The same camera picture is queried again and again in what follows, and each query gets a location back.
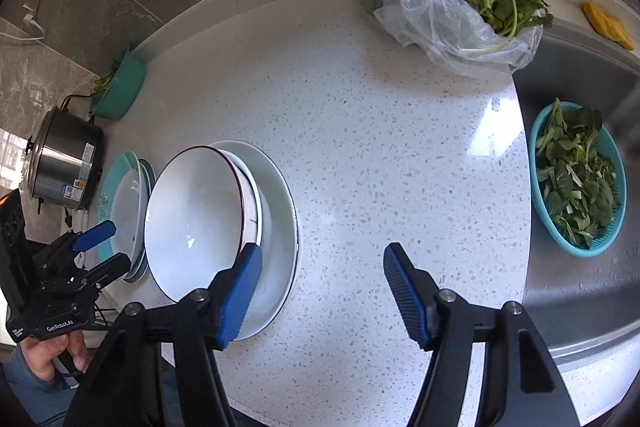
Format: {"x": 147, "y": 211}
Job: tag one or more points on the pink floral bowl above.
{"x": 190, "y": 217}

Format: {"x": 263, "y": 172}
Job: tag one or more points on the steel rice cooker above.
{"x": 65, "y": 157}

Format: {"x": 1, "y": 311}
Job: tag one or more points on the leafy greens in colander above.
{"x": 575, "y": 177}

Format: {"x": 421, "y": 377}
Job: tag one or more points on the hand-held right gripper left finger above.
{"x": 240, "y": 297}

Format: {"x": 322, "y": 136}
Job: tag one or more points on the steel sink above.
{"x": 575, "y": 297}

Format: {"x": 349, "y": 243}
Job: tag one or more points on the yellow cloth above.
{"x": 607, "y": 24}

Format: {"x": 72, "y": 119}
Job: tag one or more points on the grey gradient plate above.
{"x": 127, "y": 207}

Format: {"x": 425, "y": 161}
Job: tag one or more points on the person's left forearm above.
{"x": 25, "y": 397}

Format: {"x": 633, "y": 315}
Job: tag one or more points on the teal colander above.
{"x": 537, "y": 192}

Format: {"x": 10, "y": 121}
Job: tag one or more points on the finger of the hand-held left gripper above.
{"x": 97, "y": 232}
{"x": 110, "y": 271}

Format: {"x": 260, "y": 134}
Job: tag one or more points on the teal basin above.
{"x": 122, "y": 89}

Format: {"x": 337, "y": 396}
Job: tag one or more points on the leafy greens in basin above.
{"x": 102, "y": 84}

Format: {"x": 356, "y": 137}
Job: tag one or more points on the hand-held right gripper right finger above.
{"x": 405, "y": 292}

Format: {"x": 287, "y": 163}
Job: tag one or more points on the person's left hand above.
{"x": 45, "y": 352}

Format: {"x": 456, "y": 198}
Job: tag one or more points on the large oval white bowl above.
{"x": 280, "y": 232}

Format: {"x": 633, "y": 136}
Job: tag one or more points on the large teal floral plate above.
{"x": 107, "y": 197}

